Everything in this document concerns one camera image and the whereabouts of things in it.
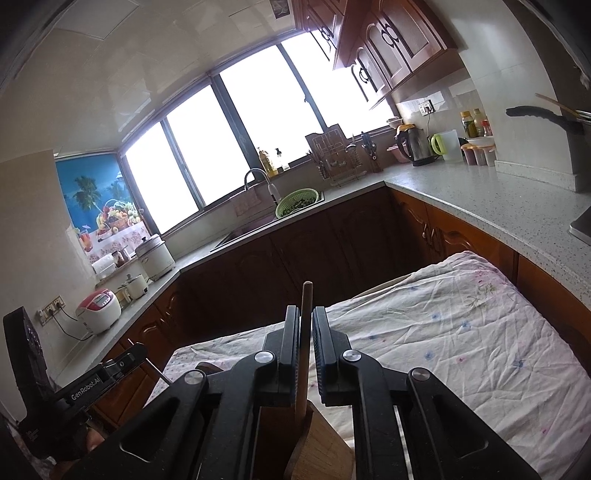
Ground brown wooden chopstick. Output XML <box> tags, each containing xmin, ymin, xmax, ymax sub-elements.
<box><xmin>284</xmin><ymin>280</ymin><xmax>316</xmax><ymax>471</ymax></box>

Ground wooden utensil holder box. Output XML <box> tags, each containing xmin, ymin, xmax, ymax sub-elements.
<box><xmin>252</xmin><ymin>402</ymin><xmax>355</xmax><ymax>479</ymax></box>

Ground white floral tablecloth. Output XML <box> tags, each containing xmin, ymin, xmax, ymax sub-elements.
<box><xmin>156</xmin><ymin>250</ymin><xmax>583</xmax><ymax>480</ymax></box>

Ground white red rice cooker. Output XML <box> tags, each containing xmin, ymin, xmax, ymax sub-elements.
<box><xmin>75</xmin><ymin>289</ymin><xmax>121</xmax><ymax>335</ymax></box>

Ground tall white cooker pot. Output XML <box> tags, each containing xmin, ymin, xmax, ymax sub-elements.
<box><xmin>135</xmin><ymin>234</ymin><xmax>175</xmax><ymax>282</ymax></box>

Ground tropical fruit poster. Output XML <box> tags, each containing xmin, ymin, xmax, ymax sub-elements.
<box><xmin>56</xmin><ymin>153</ymin><xmax>149</xmax><ymax>263</ymax></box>

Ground steel sink faucet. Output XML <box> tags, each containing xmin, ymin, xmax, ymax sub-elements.
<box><xmin>242</xmin><ymin>167</ymin><xmax>282</xmax><ymax>209</ymax></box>

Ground green colander bowl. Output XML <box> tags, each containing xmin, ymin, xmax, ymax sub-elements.
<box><xmin>274</xmin><ymin>188</ymin><xmax>320</xmax><ymax>219</ymax></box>

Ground dish rack with boards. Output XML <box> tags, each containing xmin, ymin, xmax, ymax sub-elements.
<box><xmin>305</xmin><ymin>124</ymin><xmax>383</xmax><ymax>186</ymax></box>

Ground steel electric kettle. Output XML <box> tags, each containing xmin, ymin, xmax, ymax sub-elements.
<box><xmin>396</xmin><ymin>124</ymin><xmax>439</xmax><ymax>167</ymax></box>

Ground condiment bottles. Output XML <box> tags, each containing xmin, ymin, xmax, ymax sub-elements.
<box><xmin>461</xmin><ymin>108</ymin><xmax>493</xmax><ymax>138</ymax></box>

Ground upper wooden cabinets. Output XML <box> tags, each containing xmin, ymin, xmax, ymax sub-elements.
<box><xmin>291</xmin><ymin>0</ymin><xmax>464</xmax><ymax>107</ymax></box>

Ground wall power outlet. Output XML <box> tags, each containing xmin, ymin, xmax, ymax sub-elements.
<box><xmin>36</xmin><ymin>296</ymin><xmax>65</xmax><ymax>326</ymax></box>

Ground green handled plastic jug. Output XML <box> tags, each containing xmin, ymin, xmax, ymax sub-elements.
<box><xmin>431</xmin><ymin>130</ymin><xmax>463</xmax><ymax>162</ymax></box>

